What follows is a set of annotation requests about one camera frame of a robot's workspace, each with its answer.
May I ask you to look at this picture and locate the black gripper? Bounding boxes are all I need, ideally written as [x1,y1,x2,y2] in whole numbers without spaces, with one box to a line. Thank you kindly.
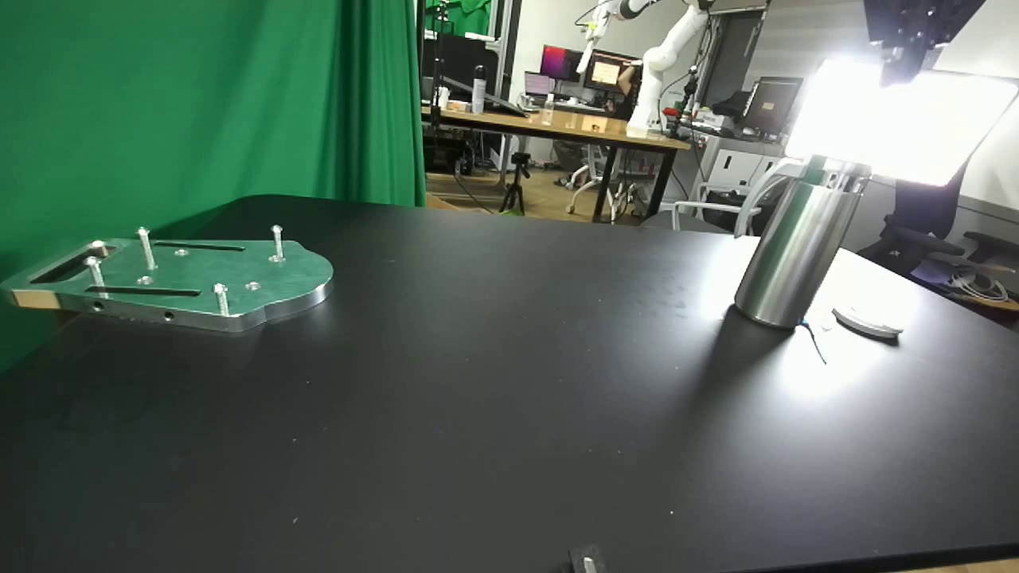
[864,0,983,84]

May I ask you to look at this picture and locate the steel bottle with handle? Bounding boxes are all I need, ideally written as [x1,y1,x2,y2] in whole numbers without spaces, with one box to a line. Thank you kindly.
[728,155,876,331]

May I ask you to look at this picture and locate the bright softbox light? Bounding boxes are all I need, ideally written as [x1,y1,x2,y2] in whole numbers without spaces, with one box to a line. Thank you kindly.
[784,53,1019,193]

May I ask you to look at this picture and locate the black office chair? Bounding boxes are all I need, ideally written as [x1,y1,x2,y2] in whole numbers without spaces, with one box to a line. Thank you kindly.
[856,180,1019,317]

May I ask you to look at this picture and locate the white round lid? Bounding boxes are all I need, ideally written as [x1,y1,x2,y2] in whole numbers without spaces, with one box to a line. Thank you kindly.
[828,302,904,346]

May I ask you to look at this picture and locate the wooden desk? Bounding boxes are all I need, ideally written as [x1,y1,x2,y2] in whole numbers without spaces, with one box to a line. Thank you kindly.
[424,99,694,227]

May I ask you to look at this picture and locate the monitor with pink screen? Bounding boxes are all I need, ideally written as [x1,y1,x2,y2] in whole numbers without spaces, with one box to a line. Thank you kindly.
[537,42,587,84]

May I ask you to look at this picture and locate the small black tripod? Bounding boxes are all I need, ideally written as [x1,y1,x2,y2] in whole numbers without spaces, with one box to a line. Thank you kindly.
[496,150,534,217]

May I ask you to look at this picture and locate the green backdrop cloth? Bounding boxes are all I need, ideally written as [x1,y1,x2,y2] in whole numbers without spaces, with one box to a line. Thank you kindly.
[424,0,496,42]

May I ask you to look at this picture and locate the black monitor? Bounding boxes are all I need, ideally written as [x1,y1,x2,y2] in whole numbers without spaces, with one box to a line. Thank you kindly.
[421,31,502,105]

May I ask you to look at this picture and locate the green curtain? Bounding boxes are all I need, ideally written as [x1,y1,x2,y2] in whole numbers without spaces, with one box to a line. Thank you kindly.
[0,0,431,376]

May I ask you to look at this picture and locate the metal mounting plate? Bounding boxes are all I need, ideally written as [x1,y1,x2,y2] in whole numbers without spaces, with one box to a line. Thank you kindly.
[0,232,339,334]

